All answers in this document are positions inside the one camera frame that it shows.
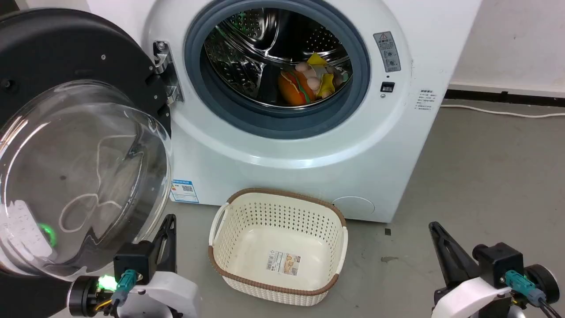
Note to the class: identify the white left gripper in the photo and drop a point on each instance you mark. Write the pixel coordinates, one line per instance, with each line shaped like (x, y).
(172, 293)

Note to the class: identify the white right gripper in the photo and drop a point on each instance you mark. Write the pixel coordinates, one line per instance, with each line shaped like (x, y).
(468, 300)

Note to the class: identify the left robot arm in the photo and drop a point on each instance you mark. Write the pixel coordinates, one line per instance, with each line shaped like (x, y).
(81, 296)

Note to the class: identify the white front-load washing machine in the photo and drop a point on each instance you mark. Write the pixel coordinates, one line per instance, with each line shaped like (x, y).
(265, 176)

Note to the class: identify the metal door hinge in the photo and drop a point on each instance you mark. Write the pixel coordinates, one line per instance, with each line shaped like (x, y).
(167, 66)

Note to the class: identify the black door latch slot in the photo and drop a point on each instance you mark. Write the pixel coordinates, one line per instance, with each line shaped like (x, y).
(387, 87)

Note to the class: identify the black washer door glass bowl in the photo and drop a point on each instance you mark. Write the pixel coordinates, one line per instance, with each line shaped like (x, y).
(66, 48)

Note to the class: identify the blue energy label sticker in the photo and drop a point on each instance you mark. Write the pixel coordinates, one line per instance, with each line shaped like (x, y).
(184, 191)

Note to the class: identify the cream laundry basket brown rim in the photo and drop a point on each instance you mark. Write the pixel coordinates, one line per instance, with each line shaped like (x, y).
(247, 229)

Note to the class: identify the round white filter cover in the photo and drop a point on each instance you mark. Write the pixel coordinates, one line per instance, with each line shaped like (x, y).
(353, 208)

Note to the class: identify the paper label in basket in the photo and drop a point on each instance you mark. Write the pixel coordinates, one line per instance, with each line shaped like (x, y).
(283, 263)

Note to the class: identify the small printed text sticker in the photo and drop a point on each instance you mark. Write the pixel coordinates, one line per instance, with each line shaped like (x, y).
(426, 100)

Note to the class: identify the black baseboard strip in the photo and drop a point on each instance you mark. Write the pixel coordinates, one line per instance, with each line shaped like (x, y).
(485, 97)

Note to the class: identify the orange burger plush toy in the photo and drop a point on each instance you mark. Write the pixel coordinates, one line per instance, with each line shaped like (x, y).
(293, 90)

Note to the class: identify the grey green plush toy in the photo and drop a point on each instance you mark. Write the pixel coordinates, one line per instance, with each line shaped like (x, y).
(342, 76)

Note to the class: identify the yellow cloth toy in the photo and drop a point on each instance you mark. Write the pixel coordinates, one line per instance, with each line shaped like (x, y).
(327, 84)

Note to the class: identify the grey warning sticker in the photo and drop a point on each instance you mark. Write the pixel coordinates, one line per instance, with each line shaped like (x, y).
(387, 52)

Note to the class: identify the pink plush doll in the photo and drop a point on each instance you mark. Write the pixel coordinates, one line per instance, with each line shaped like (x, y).
(311, 81)

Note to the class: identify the stainless steel washer drum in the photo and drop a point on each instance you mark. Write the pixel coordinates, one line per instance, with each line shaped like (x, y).
(247, 39)

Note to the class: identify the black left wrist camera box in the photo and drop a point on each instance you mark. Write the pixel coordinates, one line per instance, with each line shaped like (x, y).
(134, 260)

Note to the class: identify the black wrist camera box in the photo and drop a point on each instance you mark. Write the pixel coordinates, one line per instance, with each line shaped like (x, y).
(134, 260)
(496, 263)

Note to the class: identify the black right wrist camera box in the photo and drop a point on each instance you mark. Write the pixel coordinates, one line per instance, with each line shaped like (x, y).
(496, 263)

